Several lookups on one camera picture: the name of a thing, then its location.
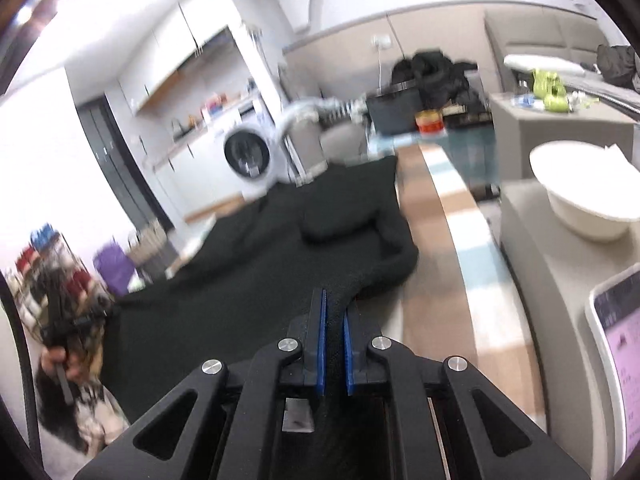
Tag black cable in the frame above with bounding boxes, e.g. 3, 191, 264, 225
0, 280, 45, 466

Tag cluttered storage shelf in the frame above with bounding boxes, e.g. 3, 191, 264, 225
10, 222, 111, 336

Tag checked cloth cover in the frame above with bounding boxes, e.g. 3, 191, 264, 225
395, 140, 546, 426

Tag black garment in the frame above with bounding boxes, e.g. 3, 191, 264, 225
597, 44, 640, 88

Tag black knit sweater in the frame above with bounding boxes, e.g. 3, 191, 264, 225
100, 155, 420, 480

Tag person's left hand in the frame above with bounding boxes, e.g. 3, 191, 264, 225
39, 345, 98, 386

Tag white-cased smartphone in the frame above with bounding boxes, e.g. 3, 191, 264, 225
585, 266, 640, 466

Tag white grey garment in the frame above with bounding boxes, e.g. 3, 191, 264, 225
272, 97, 371, 183

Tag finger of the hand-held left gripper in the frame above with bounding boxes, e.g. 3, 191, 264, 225
72, 302, 113, 330

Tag white pillow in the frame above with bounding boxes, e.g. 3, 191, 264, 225
502, 54, 586, 73

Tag white washing machine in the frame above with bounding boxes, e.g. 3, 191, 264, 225
202, 95, 296, 201

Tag white bowl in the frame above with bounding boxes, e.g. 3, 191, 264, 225
529, 141, 640, 241

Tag black storage box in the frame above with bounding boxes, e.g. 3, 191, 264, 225
366, 87, 421, 136

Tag red food bowl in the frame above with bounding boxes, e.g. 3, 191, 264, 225
415, 110, 447, 136

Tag grey sofa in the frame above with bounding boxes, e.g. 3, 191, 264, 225
295, 120, 376, 171

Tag woven basket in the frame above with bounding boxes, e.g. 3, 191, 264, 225
127, 222, 176, 278

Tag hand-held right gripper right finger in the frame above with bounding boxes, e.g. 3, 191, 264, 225
342, 305, 591, 480

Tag white wall cabinets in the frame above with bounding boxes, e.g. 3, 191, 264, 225
117, 0, 241, 111

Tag grey side table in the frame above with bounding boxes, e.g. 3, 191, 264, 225
500, 180, 640, 466

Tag green toy shoes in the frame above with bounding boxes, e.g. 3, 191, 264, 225
531, 69, 568, 113

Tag pile of black clothes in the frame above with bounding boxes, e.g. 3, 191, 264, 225
390, 50, 488, 111

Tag purple bag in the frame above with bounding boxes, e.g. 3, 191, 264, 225
93, 244, 136, 297

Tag black tray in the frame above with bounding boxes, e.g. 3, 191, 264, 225
442, 105, 493, 128

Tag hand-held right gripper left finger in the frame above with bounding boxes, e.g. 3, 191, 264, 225
72, 287, 328, 480

